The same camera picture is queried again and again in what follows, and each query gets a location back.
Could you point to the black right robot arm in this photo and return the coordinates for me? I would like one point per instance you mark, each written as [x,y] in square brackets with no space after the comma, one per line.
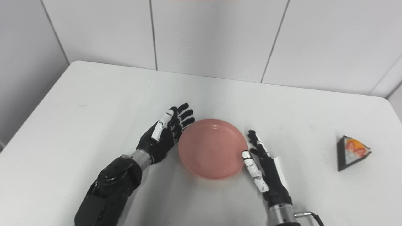
[284,216]

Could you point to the pink round plate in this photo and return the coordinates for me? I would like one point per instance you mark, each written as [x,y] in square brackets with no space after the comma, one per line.
[212,149]

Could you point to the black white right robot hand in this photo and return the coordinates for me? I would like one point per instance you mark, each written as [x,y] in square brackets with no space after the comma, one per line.
[271,175]

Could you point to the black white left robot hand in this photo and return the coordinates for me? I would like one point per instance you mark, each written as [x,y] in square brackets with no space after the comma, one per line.
[163,141]

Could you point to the chocolate cake slice with fruit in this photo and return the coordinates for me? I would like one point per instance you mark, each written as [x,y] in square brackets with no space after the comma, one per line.
[348,153]

